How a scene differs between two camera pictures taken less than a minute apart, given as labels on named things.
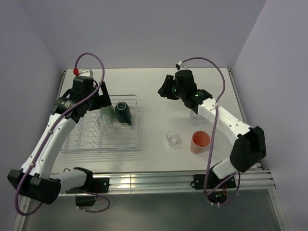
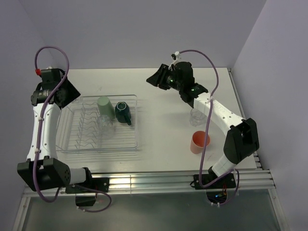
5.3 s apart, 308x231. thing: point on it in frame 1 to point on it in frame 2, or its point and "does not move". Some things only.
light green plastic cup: [109, 111] does not move
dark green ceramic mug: [123, 112] does not move
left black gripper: [103, 100] to [73, 93]
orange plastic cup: [200, 140] does not move
